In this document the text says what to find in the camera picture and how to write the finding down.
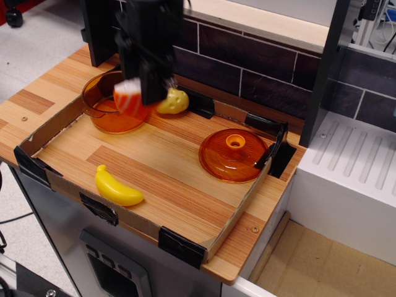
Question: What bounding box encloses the white toy sink drainboard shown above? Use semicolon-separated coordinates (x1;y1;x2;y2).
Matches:
287;113;395;264

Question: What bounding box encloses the yellow toy banana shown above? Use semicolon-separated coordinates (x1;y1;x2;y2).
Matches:
95;165;144;207

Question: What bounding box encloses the dark grey right post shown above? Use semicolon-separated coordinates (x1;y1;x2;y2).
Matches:
299;1;358;147

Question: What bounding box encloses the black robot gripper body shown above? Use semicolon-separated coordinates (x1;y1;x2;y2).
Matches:
115;1;184;80

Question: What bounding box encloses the grey toy oven front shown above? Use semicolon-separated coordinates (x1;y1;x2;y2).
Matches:
79;230;152;297

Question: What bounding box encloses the orange transparent plastic pot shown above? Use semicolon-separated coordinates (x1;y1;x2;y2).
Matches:
81;71;150;134

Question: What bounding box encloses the salmon sushi toy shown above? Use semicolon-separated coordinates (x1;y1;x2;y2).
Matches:
113;77;151;118

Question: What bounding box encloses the orange transparent pot lid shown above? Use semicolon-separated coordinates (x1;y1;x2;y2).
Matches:
199;129;270;183

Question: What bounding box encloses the cardboard fence with black tape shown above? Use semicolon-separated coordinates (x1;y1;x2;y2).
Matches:
13;63;297;270

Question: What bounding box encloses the dark grey vertical post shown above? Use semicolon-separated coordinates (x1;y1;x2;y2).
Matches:
80;0;123;67

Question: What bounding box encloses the yellow toy potato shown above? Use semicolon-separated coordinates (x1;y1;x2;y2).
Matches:
156;88;189;114

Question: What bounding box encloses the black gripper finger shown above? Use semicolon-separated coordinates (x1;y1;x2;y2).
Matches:
139;63;173;105

